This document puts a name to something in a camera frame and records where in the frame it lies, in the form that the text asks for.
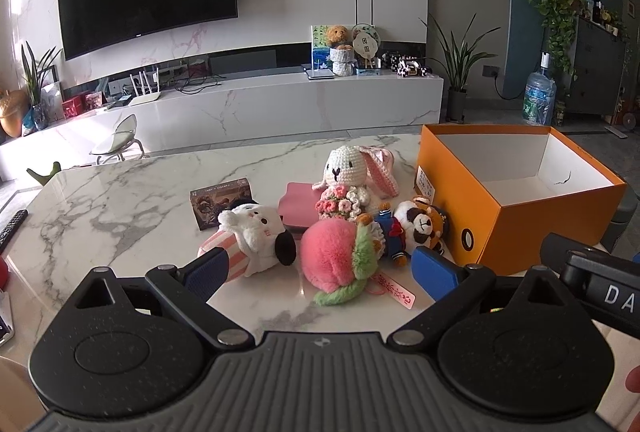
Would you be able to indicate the trailing pothos plant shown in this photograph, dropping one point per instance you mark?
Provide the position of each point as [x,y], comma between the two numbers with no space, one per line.
[560,12]

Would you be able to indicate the grey wall socket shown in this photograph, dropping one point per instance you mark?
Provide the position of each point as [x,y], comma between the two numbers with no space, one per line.
[491,71]

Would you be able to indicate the black remote control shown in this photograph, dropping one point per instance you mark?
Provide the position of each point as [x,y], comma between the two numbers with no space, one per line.
[12,229]

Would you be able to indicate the white marble TV cabinet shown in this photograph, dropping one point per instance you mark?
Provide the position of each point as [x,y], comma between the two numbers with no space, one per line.
[250,107]

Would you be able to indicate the person's right hand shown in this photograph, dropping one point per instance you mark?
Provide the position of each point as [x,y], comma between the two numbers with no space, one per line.
[635,387]

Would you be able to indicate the dark grey cabinet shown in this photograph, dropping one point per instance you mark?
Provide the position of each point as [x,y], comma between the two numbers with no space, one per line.
[595,62]

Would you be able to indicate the pink rectangular case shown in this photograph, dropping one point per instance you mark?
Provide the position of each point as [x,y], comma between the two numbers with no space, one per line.
[295,204]

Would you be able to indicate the blue water bottle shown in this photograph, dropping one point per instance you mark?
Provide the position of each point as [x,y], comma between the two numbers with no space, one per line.
[539,94]

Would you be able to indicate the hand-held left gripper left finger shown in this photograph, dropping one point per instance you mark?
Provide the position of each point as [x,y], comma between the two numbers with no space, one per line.
[207,274]

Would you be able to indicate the white crochet bunny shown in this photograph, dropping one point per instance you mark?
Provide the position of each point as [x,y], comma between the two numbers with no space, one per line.
[345,167]

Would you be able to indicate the pink peach plush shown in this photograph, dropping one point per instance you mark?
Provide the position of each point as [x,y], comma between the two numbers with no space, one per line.
[327,257]

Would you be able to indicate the white router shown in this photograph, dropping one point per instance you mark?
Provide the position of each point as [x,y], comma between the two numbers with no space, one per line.
[145,92]

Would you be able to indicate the long-leaf plant in black pot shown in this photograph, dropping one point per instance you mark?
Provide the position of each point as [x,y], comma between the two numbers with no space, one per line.
[457,62]

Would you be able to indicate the round weight plate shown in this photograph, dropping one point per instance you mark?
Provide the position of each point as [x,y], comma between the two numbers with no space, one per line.
[626,119]

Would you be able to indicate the leafy plant in vase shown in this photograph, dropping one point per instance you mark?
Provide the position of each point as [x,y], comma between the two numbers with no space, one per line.
[35,77]

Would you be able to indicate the teddy bear in knitted pot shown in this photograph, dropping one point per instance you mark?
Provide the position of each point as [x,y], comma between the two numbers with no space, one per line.
[340,52]

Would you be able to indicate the red object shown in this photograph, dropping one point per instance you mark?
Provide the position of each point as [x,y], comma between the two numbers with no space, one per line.
[2,274]

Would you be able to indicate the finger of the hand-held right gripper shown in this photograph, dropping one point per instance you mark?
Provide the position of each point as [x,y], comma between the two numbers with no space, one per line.
[552,252]

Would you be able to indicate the round paper fan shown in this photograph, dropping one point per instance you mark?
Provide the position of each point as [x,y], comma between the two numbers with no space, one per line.
[367,42]

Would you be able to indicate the white dog plush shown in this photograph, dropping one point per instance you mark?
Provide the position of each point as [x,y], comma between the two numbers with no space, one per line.
[255,237]

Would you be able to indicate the grey round stool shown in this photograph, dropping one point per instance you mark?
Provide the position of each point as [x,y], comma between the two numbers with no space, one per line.
[625,222]

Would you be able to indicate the raccoon plush doll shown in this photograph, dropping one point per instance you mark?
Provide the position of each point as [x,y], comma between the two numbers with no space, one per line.
[420,224]

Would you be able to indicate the dark illustrated card box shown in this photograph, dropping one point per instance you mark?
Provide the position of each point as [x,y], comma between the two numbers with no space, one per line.
[215,207]

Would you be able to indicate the green landscape painting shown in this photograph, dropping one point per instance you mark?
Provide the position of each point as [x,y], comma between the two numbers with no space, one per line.
[317,47]

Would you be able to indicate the white stool chair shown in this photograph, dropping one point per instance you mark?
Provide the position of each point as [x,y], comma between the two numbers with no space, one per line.
[117,137]

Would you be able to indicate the black and white toy cars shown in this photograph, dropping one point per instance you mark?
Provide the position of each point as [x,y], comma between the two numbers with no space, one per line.
[407,67]

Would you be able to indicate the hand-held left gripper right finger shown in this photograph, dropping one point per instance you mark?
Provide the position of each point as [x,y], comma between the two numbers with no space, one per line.
[435,272]

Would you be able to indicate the red gift boxes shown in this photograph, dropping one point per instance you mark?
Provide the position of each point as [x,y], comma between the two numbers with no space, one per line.
[82,104]

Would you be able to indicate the orange cardboard box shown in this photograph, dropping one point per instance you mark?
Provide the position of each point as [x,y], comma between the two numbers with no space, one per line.
[525,222]

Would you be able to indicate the silver laptop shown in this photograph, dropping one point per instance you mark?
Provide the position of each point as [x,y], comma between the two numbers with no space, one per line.
[320,73]

